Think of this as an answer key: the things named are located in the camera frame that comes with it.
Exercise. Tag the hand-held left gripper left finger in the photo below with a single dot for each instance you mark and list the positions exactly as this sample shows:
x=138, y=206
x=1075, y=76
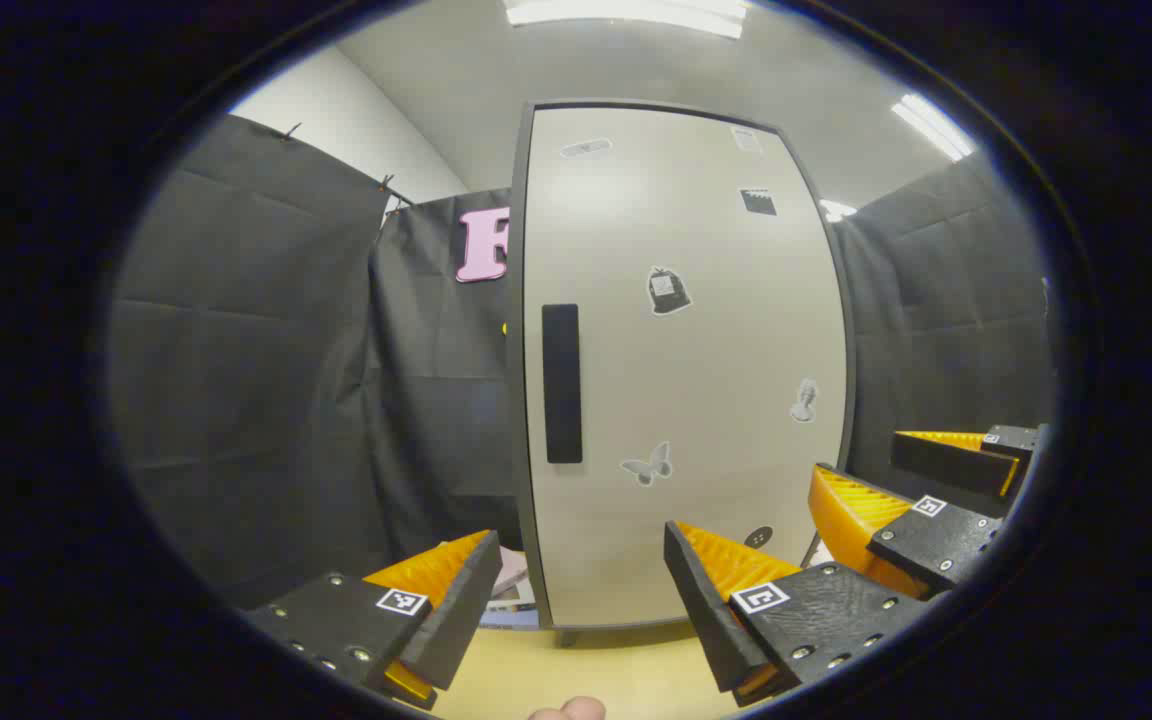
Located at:
x=461, y=610

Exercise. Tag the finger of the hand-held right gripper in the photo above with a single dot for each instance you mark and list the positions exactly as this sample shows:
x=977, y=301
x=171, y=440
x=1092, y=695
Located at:
x=936, y=540
x=946, y=462

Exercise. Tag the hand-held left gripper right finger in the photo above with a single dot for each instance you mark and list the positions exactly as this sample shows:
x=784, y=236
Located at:
x=701, y=610

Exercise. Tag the dark grey cabinet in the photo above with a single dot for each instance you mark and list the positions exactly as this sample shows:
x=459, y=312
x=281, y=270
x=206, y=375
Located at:
x=516, y=400

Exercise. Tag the blue book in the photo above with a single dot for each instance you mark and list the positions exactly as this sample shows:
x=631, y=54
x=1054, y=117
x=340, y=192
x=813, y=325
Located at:
x=511, y=618

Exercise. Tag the black backdrop cloth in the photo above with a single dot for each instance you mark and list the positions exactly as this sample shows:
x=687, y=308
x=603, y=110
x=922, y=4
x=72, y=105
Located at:
x=246, y=350
x=436, y=400
x=946, y=320

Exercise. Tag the small ceiling light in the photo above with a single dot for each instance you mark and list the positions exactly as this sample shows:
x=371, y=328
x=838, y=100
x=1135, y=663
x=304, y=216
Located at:
x=836, y=210

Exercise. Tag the long ceiling light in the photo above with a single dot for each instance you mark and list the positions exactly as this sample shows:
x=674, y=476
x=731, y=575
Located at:
x=931, y=125

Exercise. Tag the large ceiling light panel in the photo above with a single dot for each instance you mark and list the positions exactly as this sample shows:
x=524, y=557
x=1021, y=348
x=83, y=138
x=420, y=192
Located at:
x=626, y=12

